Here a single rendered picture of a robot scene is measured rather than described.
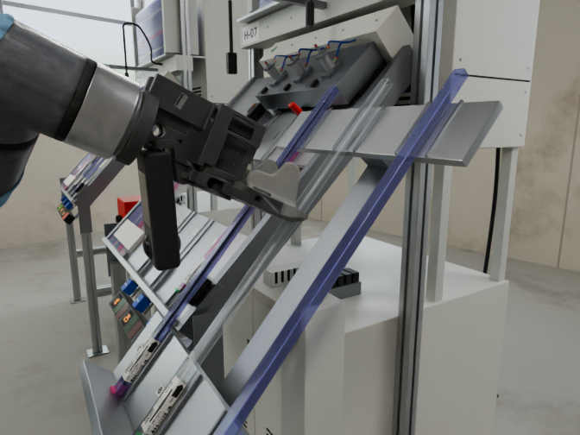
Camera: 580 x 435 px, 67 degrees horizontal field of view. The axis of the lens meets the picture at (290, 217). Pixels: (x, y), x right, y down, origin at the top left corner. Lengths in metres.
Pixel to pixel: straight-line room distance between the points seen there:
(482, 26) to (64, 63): 0.96
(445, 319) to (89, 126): 1.01
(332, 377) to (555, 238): 3.39
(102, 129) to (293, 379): 0.37
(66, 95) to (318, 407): 0.44
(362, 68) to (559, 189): 3.00
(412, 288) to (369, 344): 0.16
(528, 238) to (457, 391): 2.67
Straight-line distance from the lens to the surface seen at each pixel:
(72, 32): 4.74
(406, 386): 1.12
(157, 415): 0.52
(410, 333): 1.06
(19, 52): 0.39
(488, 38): 1.19
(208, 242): 0.91
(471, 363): 1.38
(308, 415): 0.59
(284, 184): 0.46
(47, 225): 4.66
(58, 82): 0.39
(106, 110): 0.39
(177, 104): 0.42
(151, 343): 0.60
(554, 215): 3.84
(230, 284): 0.78
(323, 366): 0.56
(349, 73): 0.92
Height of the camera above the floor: 1.05
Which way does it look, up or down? 12 degrees down
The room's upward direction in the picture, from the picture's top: straight up
